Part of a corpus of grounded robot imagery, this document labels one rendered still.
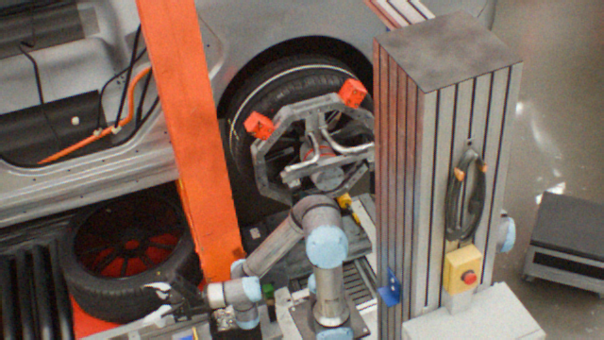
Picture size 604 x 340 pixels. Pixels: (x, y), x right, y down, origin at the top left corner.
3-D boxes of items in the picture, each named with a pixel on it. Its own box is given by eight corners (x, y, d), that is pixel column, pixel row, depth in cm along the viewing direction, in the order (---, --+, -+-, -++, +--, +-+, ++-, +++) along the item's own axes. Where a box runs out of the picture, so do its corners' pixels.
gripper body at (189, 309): (173, 324, 229) (212, 317, 230) (166, 304, 224) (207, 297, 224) (173, 305, 235) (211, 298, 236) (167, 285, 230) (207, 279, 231)
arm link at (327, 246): (347, 313, 257) (340, 199, 220) (355, 350, 246) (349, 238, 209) (311, 318, 256) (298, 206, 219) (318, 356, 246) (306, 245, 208)
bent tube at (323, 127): (357, 122, 320) (357, 102, 313) (376, 150, 307) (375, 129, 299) (318, 133, 317) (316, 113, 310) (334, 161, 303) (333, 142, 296)
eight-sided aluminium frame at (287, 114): (372, 176, 353) (370, 81, 316) (377, 185, 349) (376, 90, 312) (260, 210, 343) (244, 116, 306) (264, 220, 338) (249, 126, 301)
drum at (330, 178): (328, 155, 336) (327, 131, 326) (346, 187, 321) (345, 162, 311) (298, 164, 333) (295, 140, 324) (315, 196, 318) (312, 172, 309)
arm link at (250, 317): (259, 300, 246) (254, 280, 239) (261, 329, 238) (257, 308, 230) (234, 304, 246) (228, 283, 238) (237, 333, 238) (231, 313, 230)
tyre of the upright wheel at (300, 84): (349, 161, 379) (372, 45, 337) (367, 192, 362) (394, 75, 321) (220, 178, 358) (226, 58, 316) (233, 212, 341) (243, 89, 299)
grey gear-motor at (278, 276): (268, 246, 393) (260, 198, 369) (294, 308, 363) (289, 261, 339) (235, 257, 389) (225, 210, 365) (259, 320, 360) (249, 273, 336)
